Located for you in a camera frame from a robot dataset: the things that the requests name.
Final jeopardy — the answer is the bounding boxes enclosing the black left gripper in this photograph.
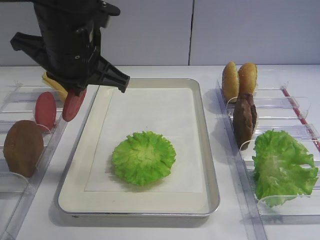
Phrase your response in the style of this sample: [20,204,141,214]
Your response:
[10,0,130,93]

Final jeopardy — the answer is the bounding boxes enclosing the red tomato slice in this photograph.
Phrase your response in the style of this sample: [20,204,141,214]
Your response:
[34,91,57,132]
[62,89,87,122]

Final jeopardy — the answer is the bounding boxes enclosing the yellow cheese slices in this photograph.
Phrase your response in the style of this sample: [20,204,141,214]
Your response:
[42,72,68,103]

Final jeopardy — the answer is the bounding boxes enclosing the red tomato slice in rack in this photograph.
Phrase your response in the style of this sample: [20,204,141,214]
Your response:
[34,91,57,132]

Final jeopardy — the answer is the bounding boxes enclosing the green lettuce on tray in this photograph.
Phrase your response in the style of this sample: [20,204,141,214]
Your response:
[112,131,176,186]

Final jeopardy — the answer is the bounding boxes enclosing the brown meat patty, rear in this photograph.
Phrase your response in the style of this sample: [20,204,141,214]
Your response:
[238,93,257,131]

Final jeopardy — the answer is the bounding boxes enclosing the brown meat patty, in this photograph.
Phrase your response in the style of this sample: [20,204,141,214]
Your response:
[238,93,257,131]
[232,99,253,150]

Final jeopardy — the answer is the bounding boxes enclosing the brown meat patty, front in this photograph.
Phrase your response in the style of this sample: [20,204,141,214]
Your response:
[232,99,253,150]

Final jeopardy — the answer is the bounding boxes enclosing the green lettuce leaf in rack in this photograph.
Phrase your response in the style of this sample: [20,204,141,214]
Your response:
[252,130,319,208]

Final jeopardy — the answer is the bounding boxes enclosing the clear acrylic rack, left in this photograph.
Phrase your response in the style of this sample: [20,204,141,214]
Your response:
[0,84,70,240]

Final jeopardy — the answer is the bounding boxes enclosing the clear acrylic rack, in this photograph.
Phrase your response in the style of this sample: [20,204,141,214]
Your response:
[216,70,320,240]
[0,84,70,240]

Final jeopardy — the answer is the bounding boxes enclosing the white paper tray liner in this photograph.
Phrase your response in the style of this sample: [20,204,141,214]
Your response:
[85,88,203,193]

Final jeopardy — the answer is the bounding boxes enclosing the metal baking tray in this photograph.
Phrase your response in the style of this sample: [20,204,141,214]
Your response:
[57,78,220,217]

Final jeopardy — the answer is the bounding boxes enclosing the burger bun half, left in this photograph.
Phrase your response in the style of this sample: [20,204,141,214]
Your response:
[222,61,240,103]

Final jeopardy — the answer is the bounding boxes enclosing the burger bun half, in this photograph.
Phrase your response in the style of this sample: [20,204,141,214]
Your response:
[222,61,240,103]
[238,62,258,94]

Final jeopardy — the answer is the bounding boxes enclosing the burger bun half, right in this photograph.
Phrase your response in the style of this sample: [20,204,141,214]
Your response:
[238,62,258,94]

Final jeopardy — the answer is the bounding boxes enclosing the clear acrylic rack, right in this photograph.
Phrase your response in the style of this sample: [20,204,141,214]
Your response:
[216,70,320,240]

